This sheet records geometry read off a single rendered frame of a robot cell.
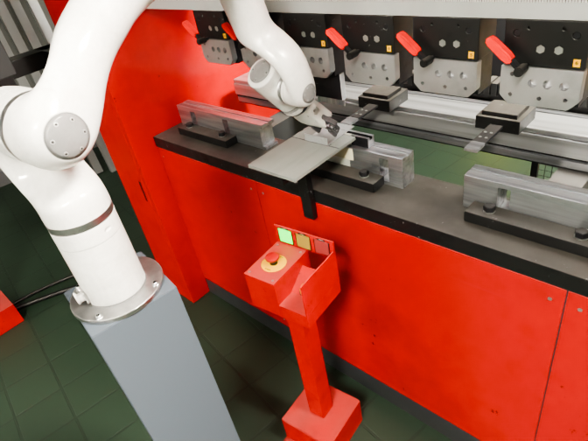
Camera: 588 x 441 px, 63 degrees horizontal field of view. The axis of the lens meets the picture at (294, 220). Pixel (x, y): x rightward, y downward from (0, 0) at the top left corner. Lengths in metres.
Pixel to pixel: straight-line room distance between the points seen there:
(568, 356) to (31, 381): 2.14
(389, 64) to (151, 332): 0.81
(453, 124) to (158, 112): 1.16
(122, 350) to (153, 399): 0.17
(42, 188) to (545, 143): 1.19
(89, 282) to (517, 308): 0.94
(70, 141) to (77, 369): 1.78
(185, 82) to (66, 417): 1.46
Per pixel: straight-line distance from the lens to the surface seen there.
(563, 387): 1.39
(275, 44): 1.14
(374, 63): 1.24
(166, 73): 2.07
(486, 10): 1.08
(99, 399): 2.30
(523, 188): 1.21
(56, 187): 0.91
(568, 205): 1.19
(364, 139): 1.39
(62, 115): 0.80
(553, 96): 1.08
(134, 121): 2.02
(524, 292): 1.22
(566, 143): 1.43
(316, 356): 1.54
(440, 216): 1.27
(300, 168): 1.28
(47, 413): 2.39
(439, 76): 1.16
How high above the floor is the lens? 1.61
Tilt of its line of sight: 35 degrees down
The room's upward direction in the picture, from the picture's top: 11 degrees counter-clockwise
